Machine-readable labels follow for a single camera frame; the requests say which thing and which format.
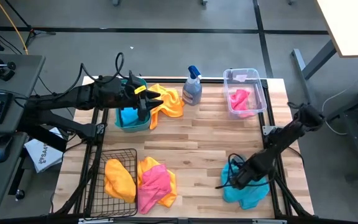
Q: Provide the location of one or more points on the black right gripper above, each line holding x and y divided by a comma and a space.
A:
255, 169

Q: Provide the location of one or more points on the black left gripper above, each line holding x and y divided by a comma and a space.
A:
129, 93

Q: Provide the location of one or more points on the blue microfiber towel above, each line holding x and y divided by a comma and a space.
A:
247, 199
129, 116

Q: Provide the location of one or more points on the yellow microfiber towel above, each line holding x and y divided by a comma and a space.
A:
171, 104
171, 193
120, 180

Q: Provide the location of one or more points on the pink microfiber towel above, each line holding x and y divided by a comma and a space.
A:
239, 99
154, 186

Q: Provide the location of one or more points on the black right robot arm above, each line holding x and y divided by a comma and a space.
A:
291, 133

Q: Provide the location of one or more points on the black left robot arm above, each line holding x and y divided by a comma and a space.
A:
73, 96

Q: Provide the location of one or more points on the yellow tape label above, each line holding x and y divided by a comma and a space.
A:
140, 89

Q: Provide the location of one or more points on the teal plastic basket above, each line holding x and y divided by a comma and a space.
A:
132, 128

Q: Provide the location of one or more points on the spray bottle with blue trigger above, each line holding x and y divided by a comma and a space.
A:
192, 93

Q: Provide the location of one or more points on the white bin label sticker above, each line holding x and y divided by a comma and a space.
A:
241, 78

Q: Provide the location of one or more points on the clear plastic bin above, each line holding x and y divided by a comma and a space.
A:
253, 84

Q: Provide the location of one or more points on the white box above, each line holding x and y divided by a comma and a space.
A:
45, 155

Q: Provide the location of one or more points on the grey desk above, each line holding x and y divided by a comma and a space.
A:
26, 77

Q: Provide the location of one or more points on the black tripod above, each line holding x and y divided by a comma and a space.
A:
30, 30

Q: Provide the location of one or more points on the grey table leg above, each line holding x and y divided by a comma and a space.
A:
319, 60

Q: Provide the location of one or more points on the black computer mouse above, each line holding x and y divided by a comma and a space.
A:
2, 147

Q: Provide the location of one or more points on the small black knob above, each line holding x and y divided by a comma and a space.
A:
20, 194

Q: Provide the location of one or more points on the white table top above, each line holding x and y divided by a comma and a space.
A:
353, 25

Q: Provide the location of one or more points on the black front frame rail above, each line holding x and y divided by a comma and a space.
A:
197, 221

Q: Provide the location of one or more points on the black diagonal frame brace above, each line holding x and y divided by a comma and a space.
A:
292, 196

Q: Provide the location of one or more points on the silver corner bracket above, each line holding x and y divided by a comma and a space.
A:
269, 130

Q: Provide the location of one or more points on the black back frame rail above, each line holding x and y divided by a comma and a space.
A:
213, 80

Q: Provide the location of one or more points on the black side frame rail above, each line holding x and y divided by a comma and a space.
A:
96, 168
264, 99
84, 174

